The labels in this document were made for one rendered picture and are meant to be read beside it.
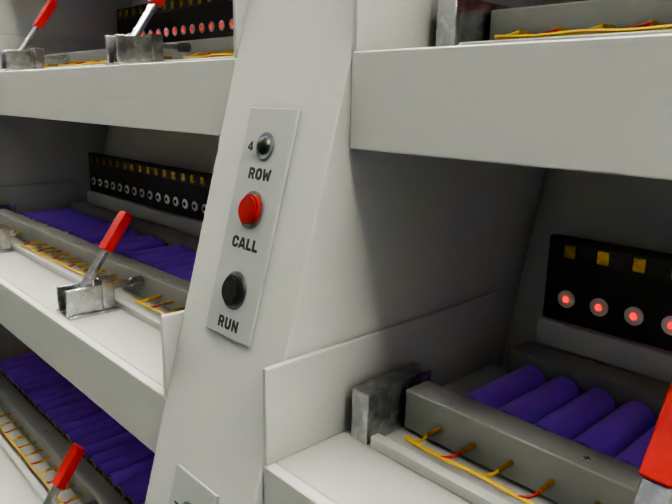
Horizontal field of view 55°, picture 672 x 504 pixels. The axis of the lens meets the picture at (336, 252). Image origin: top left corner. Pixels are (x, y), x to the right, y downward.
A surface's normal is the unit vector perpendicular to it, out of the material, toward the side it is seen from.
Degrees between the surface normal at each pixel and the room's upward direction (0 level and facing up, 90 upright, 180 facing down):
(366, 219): 90
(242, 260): 90
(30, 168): 90
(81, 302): 90
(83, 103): 105
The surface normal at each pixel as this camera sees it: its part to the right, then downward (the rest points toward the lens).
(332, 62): -0.70, -0.12
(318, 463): 0.02, -0.97
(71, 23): 0.68, 0.18
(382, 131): -0.73, 0.14
